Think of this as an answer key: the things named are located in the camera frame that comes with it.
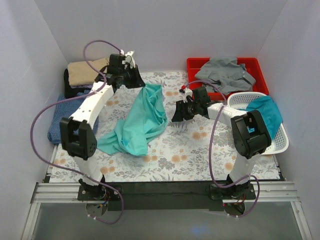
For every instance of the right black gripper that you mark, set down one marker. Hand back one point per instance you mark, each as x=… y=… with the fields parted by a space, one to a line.
x=184 y=110

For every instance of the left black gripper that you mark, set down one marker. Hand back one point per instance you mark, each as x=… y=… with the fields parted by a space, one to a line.
x=132 y=75

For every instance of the mint green t shirt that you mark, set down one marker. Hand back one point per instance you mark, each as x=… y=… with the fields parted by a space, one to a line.
x=146 y=120

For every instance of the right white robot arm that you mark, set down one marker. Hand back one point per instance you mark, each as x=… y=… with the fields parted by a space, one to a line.
x=250 y=136

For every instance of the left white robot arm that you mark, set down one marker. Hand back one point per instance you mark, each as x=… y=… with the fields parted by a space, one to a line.
x=76 y=131

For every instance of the floral patterned table mat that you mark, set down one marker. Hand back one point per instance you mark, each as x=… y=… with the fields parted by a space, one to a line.
x=180 y=153

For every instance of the folded lavender shirt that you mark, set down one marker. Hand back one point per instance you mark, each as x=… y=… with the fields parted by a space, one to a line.
x=85 y=87

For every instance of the folded beige shirt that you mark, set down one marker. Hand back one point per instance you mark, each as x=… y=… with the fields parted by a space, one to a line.
x=80 y=73

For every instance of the white plastic basket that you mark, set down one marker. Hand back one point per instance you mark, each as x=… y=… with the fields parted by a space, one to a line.
x=240 y=101

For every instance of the grey polo shirt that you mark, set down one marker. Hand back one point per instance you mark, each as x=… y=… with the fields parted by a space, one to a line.
x=226 y=74

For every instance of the folded black garment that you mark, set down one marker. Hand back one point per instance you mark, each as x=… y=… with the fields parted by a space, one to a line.
x=68 y=91

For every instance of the blue checkered shirt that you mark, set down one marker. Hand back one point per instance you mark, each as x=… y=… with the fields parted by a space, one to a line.
x=62 y=110

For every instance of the teal blue t shirt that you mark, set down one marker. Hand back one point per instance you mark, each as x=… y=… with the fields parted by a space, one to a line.
x=269 y=112

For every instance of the red plastic tray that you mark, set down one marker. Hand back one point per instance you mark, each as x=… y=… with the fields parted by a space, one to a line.
x=252 y=67

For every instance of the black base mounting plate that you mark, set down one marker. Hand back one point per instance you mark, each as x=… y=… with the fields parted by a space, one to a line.
x=172 y=195

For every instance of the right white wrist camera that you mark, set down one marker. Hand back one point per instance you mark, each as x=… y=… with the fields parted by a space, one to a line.
x=186 y=92

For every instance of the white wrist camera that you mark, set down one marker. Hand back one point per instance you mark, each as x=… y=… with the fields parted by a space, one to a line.
x=128 y=58
x=186 y=92

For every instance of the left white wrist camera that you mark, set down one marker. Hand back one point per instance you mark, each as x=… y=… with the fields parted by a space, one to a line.
x=128 y=58

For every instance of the aluminium frame rail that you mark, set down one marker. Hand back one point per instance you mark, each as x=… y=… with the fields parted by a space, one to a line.
x=267 y=191

